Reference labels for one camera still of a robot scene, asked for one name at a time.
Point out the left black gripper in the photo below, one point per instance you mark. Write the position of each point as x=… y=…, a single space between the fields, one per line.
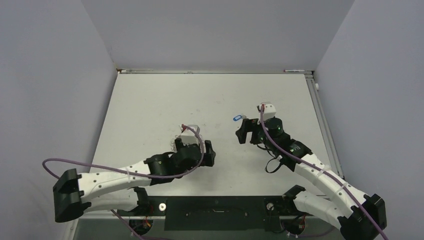
x=209 y=154

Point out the key with blue tag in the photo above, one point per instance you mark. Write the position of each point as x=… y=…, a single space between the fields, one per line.
x=239 y=117

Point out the marker pen at wall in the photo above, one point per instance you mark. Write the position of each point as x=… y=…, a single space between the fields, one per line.
x=294 y=71

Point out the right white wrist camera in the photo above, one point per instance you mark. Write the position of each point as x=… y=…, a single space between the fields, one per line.
x=268 y=110

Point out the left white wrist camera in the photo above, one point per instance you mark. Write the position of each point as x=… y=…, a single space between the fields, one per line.
x=189 y=134

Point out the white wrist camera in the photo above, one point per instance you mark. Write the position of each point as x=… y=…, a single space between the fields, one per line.
x=189 y=134
x=268 y=110

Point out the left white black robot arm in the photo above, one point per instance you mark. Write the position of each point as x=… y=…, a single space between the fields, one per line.
x=76 y=193

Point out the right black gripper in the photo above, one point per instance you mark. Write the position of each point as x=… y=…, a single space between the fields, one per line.
x=249 y=125

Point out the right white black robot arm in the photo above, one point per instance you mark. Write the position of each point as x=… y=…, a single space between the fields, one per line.
x=356 y=214

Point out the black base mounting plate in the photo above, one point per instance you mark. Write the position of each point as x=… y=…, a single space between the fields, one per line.
x=218 y=213

